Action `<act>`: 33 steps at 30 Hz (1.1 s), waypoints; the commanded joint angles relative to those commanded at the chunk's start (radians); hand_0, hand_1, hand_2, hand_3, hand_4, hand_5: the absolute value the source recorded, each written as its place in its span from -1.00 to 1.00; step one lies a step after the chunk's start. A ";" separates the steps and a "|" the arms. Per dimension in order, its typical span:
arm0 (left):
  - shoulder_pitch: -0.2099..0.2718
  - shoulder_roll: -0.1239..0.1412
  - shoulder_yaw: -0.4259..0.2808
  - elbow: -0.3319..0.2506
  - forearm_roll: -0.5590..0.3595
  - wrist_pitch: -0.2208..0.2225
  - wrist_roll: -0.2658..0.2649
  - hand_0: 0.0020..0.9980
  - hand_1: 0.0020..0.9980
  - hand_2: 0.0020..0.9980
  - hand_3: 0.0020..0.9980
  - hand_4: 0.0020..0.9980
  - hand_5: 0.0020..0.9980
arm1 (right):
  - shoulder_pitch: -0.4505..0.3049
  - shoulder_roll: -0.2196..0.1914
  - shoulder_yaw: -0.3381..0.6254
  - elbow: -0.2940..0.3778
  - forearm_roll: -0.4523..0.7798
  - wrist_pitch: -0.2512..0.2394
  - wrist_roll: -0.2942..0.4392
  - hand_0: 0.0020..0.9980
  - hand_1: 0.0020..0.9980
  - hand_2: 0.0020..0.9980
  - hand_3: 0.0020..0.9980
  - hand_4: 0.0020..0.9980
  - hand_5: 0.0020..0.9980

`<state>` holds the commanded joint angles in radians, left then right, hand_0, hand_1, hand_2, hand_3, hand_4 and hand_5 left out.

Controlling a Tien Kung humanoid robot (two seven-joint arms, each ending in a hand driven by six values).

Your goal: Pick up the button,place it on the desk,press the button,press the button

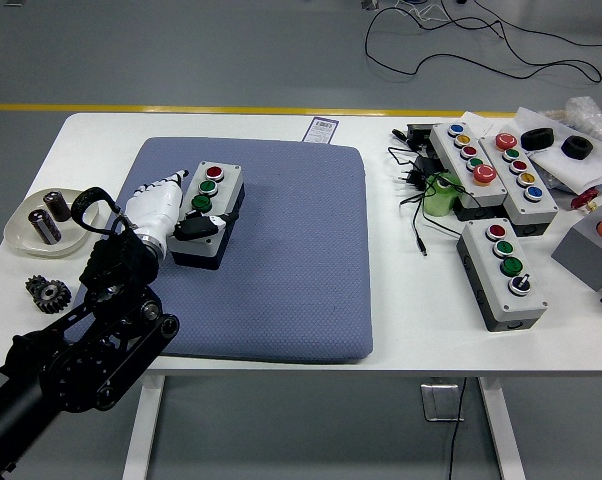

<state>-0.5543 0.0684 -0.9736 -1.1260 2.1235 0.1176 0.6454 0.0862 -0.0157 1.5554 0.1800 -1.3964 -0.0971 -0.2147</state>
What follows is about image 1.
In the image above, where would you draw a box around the white shallow dish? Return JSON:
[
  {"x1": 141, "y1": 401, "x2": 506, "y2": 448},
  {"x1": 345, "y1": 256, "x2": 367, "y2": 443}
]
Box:
[{"x1": 4, "y1": 187, "x2": 102, "y2": 259}]

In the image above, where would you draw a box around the small black electronic module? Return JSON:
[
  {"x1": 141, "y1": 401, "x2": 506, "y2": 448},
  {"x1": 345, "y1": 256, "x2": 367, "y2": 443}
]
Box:
[{"x1": 405, "y1": 123, "x2": 440, "y2": 151}]

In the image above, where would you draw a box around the grey four-button control box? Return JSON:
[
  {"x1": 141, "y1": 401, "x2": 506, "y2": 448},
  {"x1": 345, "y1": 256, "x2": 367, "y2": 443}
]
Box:
[
  {"x1": 455, "y1": 218, "x2": 550, "y2": 333},
  {"x1": 166, "y1": 160, "x2": 246, "y2": 271}
]

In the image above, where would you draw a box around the blue-grey textured mat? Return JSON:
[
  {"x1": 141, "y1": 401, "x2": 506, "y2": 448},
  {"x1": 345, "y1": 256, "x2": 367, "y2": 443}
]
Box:
[{"x1": 75, "y1": 136, "x2": 374, "y2": 365}]

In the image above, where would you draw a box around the yellow floor tape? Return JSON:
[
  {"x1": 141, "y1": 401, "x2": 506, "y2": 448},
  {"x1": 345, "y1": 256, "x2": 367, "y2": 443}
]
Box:
[{"x1": 0, "y1": 102, "x2": 520, "y2": 118}]

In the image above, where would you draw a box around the clear bubble wrap bag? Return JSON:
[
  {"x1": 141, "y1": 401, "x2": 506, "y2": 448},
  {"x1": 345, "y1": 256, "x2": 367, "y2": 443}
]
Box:
[{"x1": 548, "y1": 95, "x2": 602, "y2": 144}]

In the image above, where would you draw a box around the red knob part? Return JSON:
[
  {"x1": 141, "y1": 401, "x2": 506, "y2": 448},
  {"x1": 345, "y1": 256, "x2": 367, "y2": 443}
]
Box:
[{"x1": 570, "y1": 187, "x2": 601, "y2": 214}]

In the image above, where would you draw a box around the black floor cable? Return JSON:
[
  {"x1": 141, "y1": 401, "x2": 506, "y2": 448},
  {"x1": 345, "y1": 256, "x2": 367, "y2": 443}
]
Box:
[{"x1": 364, "y1": 0, "x2": 602, "y2": 84}]

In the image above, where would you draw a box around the black hanging power cable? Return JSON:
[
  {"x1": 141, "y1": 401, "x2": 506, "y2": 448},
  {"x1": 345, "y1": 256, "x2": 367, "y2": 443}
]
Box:
[{"x1": 445, "y1": 375, "x2": 468, "y2": 480}]

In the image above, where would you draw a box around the green tape roll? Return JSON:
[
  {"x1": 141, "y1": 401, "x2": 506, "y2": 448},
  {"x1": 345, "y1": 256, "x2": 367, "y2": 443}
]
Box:
[{"x1": 423, "y1": 171, "x2": 463, "y2": 219}]

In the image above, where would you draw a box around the grey rectangular block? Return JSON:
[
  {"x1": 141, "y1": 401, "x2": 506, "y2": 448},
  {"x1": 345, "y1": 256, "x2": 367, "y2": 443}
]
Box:
[{"x1": 550, "y1": 204, "x2": 602, "y2": 293}]

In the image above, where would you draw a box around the black power adapter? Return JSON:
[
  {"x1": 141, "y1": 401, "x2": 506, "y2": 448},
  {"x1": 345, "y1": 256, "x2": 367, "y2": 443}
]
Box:
[{"x1": 394, "y1": 156, "x2": 442, "y2": 192}]

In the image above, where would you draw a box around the dark metal bevel gear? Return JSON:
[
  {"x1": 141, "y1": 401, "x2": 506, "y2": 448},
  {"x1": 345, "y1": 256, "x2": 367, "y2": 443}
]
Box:
[{"x1": 24, "y1": 275, "x2": 73, "y2": 316}]

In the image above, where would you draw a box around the metal floor socket plate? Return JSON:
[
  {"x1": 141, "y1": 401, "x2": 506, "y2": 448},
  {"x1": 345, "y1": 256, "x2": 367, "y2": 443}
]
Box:
[{"x1": 420, "y1": 382, "x2": 466, "y2": 423}]

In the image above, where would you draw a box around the white table leg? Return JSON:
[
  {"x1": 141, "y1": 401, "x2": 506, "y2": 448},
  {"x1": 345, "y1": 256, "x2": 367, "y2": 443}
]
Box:
[
  {"x1": 477, "y1": 375, "x2": 527, "y2": 480},
  {"x1": 120, "y1": 374, "x2": 166, "y2": 480}
]

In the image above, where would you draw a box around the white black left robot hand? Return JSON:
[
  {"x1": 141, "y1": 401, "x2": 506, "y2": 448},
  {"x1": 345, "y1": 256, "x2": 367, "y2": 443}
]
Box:
[{"x1": 123, "y1": 168, "x2": 234, "y2": 251}]

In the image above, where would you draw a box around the dark cylindrical capacitor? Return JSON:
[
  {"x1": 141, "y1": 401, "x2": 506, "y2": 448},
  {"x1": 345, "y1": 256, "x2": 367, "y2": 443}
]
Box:
[
  {"x1": 42, "y1": 192, "x2": 70, "y2": 224},
  {"x1": 27, "y1": 209, "x2": 62, "y2": 246}
]

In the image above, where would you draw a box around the thin black adapter cable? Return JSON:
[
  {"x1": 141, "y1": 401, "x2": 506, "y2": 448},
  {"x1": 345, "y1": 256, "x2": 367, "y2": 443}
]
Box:
[{"x1": 386, "y1": 144, "x2": 482, "y2": 259}]

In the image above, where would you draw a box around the white paper sheet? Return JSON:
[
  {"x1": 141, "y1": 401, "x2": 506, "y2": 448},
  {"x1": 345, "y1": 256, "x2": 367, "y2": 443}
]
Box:
[{"x1": 511, "y1": 106, "x2": 602, "y2": 190}]

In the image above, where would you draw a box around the purple-edged label card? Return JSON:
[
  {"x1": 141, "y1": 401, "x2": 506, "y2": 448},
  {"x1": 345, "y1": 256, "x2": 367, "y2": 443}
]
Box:
[{"x1": 303, "y1": 115, "x2": 341, "y2": 146}]

